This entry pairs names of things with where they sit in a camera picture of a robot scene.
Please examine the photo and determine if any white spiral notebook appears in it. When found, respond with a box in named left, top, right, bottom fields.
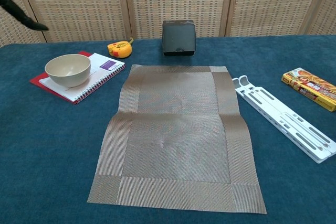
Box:
left=38, top=52, right=126, bottom=105

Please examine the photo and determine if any white folding stand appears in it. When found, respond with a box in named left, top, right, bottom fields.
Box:
left=232, top=75, right=336, bottom=164

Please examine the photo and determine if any gray woven placemat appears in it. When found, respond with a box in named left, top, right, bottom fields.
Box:
left=87, top=63, right=268, bottom=215

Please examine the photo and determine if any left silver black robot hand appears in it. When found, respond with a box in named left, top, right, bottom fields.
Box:
left=0, top=0, right=50, bottom=31

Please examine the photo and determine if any black box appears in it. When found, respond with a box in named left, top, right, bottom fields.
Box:
left=161, top=19, right=196, bottom=57

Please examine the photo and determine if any teal tablecloth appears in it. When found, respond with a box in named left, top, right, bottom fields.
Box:
left=0, top=34, right=336, bottom=224

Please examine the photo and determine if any yellow food box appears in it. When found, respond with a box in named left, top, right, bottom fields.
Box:
left=281, top=67, right=336, bottom=112

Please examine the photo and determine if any white bowl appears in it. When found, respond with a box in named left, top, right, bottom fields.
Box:
left=44, top=54, right=92, bottom=88

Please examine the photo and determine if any red folder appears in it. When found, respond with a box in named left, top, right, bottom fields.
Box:
left=29, top=51, right=93, bottom=105

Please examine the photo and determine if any yellow tape measure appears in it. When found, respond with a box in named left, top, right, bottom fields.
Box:
left=107, top=37, right=134, bottom=59

